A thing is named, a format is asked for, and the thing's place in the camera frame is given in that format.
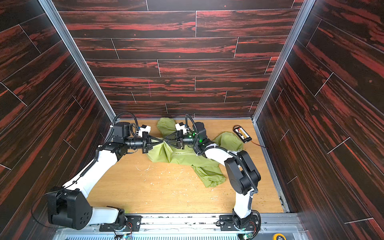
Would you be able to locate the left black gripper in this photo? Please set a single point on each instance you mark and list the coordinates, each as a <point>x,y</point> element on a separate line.
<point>145,143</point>

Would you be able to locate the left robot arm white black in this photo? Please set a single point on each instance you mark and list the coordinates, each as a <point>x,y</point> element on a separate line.
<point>68,206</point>

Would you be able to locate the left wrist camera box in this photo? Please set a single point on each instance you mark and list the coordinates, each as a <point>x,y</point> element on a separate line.
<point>144,129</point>

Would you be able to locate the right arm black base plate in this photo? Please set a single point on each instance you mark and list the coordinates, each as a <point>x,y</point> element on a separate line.
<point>234,223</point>

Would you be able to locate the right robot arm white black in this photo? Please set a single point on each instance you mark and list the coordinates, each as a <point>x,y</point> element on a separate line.
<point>242,172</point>

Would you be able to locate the yellow round tape measure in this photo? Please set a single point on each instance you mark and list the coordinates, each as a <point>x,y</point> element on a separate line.
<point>279,236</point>

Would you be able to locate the green zip-up jacket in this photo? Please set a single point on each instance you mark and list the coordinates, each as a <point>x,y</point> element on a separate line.
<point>207,170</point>

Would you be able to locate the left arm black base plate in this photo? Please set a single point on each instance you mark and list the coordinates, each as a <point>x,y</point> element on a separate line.
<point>128,223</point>

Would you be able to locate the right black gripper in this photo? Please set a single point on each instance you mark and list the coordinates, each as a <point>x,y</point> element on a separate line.
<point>179,140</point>

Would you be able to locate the black battery pack with label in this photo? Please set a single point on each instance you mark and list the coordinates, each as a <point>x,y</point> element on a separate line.
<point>242,134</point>

